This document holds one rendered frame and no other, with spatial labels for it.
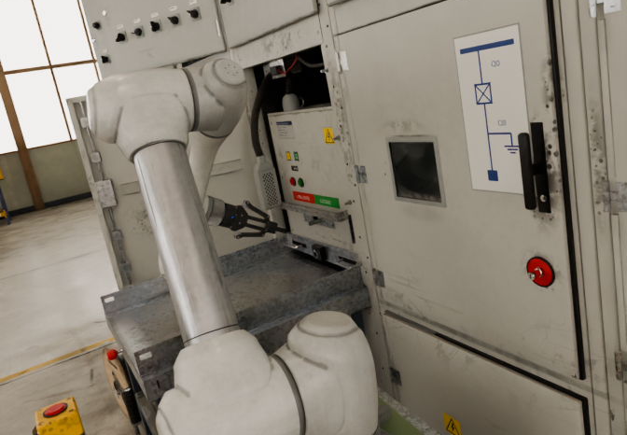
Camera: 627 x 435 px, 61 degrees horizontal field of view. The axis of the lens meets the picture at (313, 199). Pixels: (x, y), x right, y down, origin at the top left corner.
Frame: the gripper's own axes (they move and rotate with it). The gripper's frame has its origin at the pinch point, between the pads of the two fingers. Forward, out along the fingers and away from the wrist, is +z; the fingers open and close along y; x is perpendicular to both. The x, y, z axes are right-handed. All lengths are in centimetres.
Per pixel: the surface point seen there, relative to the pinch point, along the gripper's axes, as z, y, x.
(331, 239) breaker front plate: 18.3, -1.5, 6.4
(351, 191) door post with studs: 4.5, -16.5, 30.9
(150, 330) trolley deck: -31, 39, 0
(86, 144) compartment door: -57, -11, -52
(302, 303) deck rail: 0.7, 18.3, 27.6
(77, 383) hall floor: -9, 124, -179
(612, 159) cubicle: -4, -26, 110
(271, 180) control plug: 2.7, -16.3, -18.8
